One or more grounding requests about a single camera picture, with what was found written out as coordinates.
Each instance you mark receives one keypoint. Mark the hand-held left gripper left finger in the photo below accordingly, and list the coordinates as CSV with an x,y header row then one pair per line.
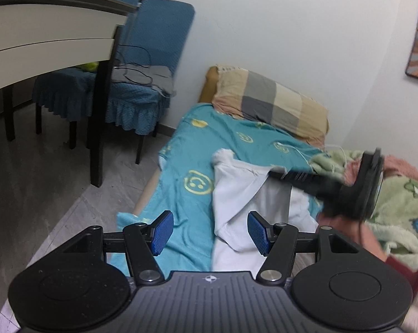
x,y
162,232

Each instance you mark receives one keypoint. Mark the white shirt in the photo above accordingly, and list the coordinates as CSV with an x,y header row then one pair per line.
x,y
236,194

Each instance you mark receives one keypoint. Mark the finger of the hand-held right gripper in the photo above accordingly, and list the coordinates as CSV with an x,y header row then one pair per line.
x,y
313,189
299,177

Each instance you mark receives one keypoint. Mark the white dark-legged table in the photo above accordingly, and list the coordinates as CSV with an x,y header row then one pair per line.
x,y
39,24

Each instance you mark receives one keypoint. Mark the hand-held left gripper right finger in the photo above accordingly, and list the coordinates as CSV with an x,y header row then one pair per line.
x,y
259,232

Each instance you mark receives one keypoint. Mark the pink fleece blanket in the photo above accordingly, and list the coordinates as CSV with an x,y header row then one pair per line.
x,y
399,164

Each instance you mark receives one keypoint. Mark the green fleece blanket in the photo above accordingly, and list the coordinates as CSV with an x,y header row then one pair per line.
x,y
403,208

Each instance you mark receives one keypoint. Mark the brown cushion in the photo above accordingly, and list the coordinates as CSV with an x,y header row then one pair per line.
x,y
206,88

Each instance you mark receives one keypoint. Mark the grey cloth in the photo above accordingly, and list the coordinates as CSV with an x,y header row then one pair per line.
x,y
157,76

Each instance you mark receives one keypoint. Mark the yellow-green ball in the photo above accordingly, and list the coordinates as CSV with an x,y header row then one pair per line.
x,y
91,66

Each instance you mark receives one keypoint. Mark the teal printed bed sheet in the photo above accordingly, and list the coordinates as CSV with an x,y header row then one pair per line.
x,y
195,145

